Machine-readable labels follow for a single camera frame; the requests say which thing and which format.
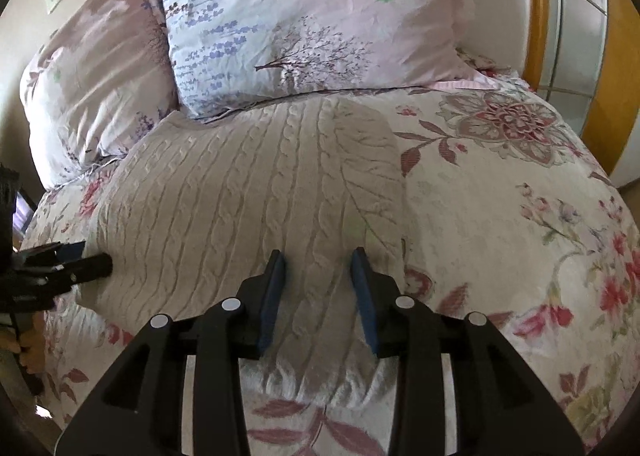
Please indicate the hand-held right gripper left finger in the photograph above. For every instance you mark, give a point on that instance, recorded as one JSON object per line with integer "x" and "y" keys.
{"x": 272, "y": 306}

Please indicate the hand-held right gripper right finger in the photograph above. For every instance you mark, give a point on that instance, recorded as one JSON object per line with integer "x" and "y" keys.
{"x": 365, "y": 308}

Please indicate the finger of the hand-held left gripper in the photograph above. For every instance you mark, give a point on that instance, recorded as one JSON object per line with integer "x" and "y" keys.
{"x": 70, "y": 252}
{"x": 90, "y": 268}

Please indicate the person's left hand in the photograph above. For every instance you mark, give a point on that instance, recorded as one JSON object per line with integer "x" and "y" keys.
{"x": 31, "y": 353}

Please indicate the dark framed screen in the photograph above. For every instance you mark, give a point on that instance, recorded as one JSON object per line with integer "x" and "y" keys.
{"x": 22, "y": 216}

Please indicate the floral quilted bedspread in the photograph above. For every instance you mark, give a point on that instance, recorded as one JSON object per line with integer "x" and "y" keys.
{"x": 500, "y": 246}

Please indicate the pink floral pillow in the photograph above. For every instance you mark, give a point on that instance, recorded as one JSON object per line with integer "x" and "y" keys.
{"x": 95, "y": 85}

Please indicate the lavender tree print pillow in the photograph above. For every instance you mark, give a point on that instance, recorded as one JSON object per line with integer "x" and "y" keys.
{"x": 320, "y": 20}

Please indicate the wooden headboard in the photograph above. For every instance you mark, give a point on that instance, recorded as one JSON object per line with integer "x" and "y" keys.
{"x": 537, "y": 10}

